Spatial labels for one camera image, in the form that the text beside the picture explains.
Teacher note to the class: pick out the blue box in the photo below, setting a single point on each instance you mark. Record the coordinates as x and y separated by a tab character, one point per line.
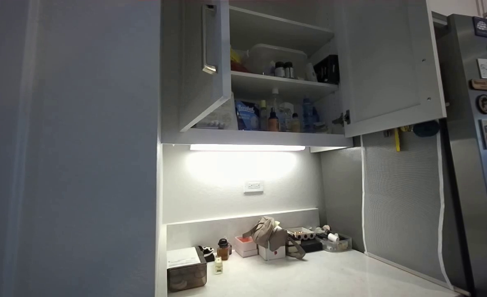
247	116

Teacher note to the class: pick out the white spray bottle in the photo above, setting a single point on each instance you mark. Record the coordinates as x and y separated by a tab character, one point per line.
285	113

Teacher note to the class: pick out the dark blue square magnet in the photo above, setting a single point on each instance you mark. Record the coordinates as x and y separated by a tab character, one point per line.
483	27

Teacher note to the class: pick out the yellow hanging tool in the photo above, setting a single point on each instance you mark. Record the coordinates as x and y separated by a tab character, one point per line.
397	140

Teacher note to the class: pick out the white box with pink inside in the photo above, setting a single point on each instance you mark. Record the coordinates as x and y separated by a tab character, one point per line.
245	245

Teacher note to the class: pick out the stainless steel refrigerator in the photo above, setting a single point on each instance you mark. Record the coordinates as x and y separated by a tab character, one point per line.
470	185

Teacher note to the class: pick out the white square box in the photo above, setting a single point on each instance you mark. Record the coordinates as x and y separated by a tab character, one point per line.
271	252

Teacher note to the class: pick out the white plastic bottle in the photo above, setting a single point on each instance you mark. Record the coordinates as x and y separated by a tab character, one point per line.
310	73

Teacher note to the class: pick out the small jar with dark lid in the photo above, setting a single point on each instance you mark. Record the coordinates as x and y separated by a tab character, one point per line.
279	70
289	71

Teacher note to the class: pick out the small amber bottle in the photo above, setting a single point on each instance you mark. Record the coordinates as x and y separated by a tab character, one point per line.
296	123

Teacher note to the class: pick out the clear plastic tray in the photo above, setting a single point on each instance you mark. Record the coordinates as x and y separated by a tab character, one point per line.
338	244

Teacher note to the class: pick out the under-cabinet light bar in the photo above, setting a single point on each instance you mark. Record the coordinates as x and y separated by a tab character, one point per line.
247	147

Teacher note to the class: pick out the clear plastic bag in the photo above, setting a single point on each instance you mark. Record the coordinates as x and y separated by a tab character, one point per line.
226	117

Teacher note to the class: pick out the open tray box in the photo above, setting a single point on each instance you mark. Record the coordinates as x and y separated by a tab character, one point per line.
301	234

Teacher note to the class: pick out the white wall socket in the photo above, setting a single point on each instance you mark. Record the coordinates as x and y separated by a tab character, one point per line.
253	187

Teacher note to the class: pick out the black and white pouch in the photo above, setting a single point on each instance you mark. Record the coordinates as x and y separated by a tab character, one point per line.
207	252

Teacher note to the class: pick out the dark teal round pad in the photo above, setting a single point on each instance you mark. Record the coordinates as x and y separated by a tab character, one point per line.
426	128

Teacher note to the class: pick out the dark box with white paper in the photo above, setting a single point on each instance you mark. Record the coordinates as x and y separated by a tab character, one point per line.
185	270

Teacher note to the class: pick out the brown perfume bottle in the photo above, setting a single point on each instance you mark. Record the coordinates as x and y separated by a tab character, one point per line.
223	249

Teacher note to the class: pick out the beige bag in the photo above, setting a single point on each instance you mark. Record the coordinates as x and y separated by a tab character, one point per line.
268	233

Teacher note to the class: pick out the brown bottle with black cap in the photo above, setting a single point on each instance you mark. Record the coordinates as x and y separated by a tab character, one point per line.
273	122

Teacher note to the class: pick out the blue bottle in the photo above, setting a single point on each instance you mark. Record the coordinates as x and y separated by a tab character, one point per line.
308	114

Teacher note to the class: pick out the grey wall cabinet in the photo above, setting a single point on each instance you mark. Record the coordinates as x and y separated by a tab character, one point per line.
260	138

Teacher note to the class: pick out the brown wooden magnet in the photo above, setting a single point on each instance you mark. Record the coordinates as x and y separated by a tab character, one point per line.
484	85

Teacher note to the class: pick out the dark round magnet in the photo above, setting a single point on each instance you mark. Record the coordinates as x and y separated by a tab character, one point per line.
484	104

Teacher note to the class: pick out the white tape roll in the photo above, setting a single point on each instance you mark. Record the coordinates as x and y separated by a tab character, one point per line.
333	237

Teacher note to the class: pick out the clear plastic storage container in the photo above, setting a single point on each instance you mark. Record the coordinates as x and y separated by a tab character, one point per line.
276	53

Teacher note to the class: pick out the small clear bottle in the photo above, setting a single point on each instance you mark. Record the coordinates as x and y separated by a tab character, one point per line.
218	266

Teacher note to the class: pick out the yellow and red packet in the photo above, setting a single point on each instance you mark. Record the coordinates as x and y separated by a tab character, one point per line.
236	62

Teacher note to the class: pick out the flat black box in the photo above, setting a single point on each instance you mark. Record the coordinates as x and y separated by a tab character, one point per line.
311	246

